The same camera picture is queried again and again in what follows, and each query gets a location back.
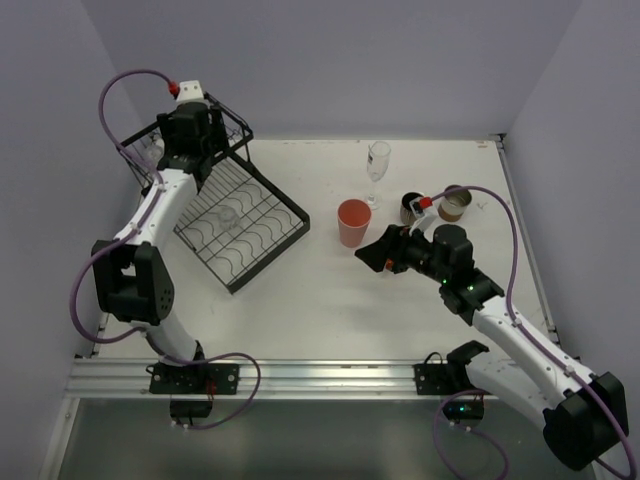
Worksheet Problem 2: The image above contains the clear glass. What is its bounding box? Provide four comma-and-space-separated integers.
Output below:
145, 141, 164, 169

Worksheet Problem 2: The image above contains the white and brown tumbler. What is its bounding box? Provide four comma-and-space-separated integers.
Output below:
438, 184, 472, 222

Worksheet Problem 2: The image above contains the purple cable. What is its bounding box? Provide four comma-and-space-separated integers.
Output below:
67, 69, 179, 366
419, 185, 632, 479

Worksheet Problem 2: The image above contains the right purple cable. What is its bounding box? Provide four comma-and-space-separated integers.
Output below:
419, 185, 632, 479

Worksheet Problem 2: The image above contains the clear faceted glass tumbler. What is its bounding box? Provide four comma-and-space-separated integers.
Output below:
215, 206, 240, 232

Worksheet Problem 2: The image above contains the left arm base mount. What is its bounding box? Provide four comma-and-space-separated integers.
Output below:
145, 352, 262, 431

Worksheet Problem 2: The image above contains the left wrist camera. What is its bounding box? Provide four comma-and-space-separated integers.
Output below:
176, 80, 206, 105

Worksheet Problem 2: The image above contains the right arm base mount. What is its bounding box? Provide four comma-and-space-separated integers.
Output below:
412, 340, 489, 427

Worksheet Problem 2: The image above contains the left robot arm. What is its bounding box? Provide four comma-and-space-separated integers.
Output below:
92, 95, 229, 366

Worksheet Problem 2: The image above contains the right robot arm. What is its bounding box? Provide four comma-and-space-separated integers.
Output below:
355, 225, 629, 471

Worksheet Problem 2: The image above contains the aluminium mounting rail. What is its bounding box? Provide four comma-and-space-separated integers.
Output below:
67, 357, 589, 401

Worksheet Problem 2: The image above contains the clear champagne flute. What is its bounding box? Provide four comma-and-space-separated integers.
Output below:
366, 141, 391, 210

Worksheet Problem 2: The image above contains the pink plastic cup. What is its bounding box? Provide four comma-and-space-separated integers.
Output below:
337, 199, 372, 248

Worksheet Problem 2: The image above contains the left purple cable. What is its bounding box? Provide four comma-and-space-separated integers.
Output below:
67, 69, 179, 366

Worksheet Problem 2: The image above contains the black wire dish rack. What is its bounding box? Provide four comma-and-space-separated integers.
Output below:
115, 92, 311, 297

